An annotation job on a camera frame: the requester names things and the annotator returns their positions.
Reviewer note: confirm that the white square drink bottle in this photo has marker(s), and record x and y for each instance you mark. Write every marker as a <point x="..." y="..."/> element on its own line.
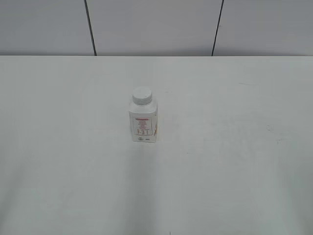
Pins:
<point x="144" y="121"/>

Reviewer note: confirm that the white screw cap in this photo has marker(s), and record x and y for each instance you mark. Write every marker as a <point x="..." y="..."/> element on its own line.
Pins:
<point x="142" y="95"/>

